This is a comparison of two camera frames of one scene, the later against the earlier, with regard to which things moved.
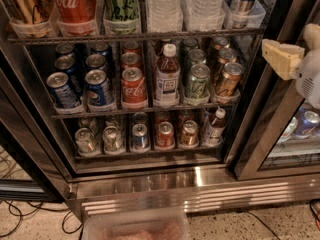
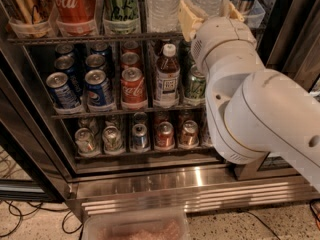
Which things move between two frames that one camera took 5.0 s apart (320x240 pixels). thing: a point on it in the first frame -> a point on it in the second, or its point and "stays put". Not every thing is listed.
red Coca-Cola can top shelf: x=75 y=8 stays put
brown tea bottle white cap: x=168 y=72 stays put
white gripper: x=308 y=79 -> x=224 y=41
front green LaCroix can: x=198 y=85 stays put
